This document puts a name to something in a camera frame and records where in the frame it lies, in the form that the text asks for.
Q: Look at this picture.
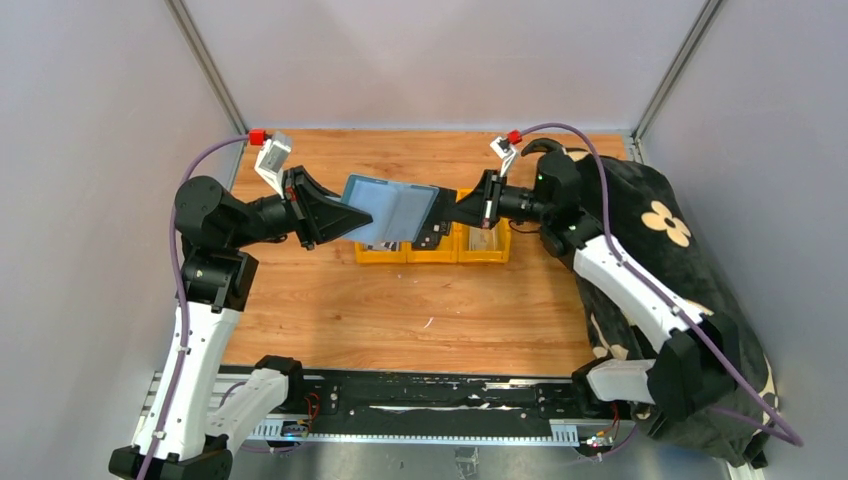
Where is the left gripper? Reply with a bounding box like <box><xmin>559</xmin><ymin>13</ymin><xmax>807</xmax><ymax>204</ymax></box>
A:
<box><xmin>228</xmin><ymin>165</ymin><xmax>373</xmax><ymax>249</ymax></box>

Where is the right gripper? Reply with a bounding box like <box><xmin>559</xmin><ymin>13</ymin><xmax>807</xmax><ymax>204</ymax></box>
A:
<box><xmin>442</xmin><ymin>170</ymin><xmax>553</xmax><ymax>230</ymax></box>

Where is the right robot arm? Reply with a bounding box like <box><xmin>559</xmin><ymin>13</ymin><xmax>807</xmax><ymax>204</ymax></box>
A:
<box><xmin>425</xmin><ymin>142</ymin><xmax>740</xmax><ymax>421</ymax></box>

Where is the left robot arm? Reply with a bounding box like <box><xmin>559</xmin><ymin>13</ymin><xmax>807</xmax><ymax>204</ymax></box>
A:
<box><xmin>108</xmin><ymin>167</ymin><xmax>372</xmax><ymax>479</ymax></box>

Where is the gold cards stack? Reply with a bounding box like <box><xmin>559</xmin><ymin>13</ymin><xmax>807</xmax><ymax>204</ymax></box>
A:
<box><xmin>467</xmin><ymin>227</ymin><xmax>501</xmax><ymax>252</ymax></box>

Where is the black cards stack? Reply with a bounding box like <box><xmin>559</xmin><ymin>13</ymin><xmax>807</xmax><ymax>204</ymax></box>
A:
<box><xmin>411</xmin><ymin>212</ymin><xmax>453</xmax><ymax>251</ymax></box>

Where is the white grey cards stack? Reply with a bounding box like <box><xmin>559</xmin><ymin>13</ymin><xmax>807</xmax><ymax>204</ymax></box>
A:
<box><xmin>364</xmin><ymin>242</ymin><xmax>401</xmax><ymax>252</ymax></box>

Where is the right yellow bin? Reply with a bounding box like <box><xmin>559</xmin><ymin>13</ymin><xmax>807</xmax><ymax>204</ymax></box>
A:
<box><xmin>455</xmin><ymin>220</ymin><xmax>513</xmax><ymax>264</ymax></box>

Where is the middle yellow bin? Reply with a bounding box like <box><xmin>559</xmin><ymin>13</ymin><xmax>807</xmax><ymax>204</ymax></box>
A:
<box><xmin>405</xmin><ymin>222</ymin><xmax>459</xmax><ymax>264</ymax></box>

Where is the black floral plush blanket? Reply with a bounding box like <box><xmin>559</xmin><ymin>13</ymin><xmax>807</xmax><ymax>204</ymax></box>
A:
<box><xmin>576</xmin><ymin>156</ymin><xmax>779</xmax><ymax>468</ymax></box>

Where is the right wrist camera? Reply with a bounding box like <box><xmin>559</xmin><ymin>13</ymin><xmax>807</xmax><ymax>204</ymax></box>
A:
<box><xmin>490</xmin><ymin>136</ymin><xmax>519</xmax><ymax>178</ymax></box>

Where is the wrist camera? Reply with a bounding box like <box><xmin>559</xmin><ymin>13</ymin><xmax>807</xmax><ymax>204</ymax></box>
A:
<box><xmin>490</xmin><ymin>136</ymin><xmax>519</xmax><ymax>178</ymax></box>
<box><xmin>254</xmin><ymin>132</ymin><xmax>293</xmax><ymax>197</ymax></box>

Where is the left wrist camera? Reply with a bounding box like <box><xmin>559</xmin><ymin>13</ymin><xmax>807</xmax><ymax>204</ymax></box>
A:
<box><xmin>254</xmin><ymin>132</ymin><xmax>293</xmax><ymax>197</ymax></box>

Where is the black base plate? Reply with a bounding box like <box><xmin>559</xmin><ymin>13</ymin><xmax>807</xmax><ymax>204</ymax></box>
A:
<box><xmin>252</xmin><ymin>370</ymin><xmax>634</xmax><ymax>446</ymax></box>

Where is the aluminium frame rail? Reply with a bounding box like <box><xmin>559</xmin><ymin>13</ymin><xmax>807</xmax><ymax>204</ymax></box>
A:
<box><xmin>109</xmin><ymin>367</ymin><xmax>636</xmax><ymax>479</ymax></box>

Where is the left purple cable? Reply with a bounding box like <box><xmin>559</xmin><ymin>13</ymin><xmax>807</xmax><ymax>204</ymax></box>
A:
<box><xmin>135</xmin><ymin>129</ymin><xmax>293</xmax><ymax>480</ymax></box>

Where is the purple cable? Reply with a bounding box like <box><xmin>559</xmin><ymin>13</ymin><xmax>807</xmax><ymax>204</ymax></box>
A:
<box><xmin>135</xmin><ymin>129</ymin><xmax>293</xmax><ymax>480</ymax></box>
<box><xmin>506</xmin><ymin>121</ymin><xmax>804</xmax><ymax>449</ymax></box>

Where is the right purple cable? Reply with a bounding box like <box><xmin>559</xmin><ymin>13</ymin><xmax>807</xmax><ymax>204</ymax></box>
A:
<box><xmin>506</xmin><ymin>121</ymin><xmax>804</xmax><ymax>449</ymax></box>

